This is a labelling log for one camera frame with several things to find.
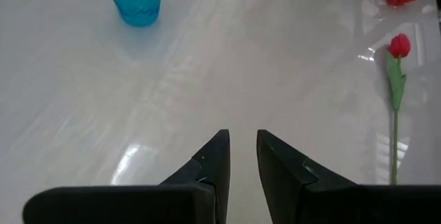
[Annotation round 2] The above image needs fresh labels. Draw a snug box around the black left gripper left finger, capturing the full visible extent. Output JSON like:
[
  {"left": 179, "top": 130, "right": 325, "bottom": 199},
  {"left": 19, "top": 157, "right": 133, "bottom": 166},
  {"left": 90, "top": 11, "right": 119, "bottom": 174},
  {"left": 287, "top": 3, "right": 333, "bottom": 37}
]
[{"left": 22, "top": 129, "right": 231, "bottom": 224}]

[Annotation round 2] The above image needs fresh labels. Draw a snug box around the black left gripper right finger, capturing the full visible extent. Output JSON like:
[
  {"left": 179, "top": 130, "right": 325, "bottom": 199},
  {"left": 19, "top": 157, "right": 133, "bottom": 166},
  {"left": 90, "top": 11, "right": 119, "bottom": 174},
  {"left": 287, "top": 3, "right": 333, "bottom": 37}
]
[{"left": 256, "top": 129, "right": 441, "bottom": 224}]

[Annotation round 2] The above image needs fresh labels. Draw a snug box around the red artificial tulip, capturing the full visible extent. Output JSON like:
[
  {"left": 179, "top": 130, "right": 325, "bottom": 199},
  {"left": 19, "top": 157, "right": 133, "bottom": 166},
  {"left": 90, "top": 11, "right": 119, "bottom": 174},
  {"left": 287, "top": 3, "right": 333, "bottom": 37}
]
[{"left": 384, "top": 33, "right": 412, "bottom": 186}]

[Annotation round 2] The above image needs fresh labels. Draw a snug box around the squat blue glass vase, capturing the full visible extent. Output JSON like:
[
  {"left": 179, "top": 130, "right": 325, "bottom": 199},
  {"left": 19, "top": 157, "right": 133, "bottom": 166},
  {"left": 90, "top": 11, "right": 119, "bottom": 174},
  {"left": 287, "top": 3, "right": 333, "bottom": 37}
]
[{"left": 102, "top": 0, "right": 165, "bottom": 28}]

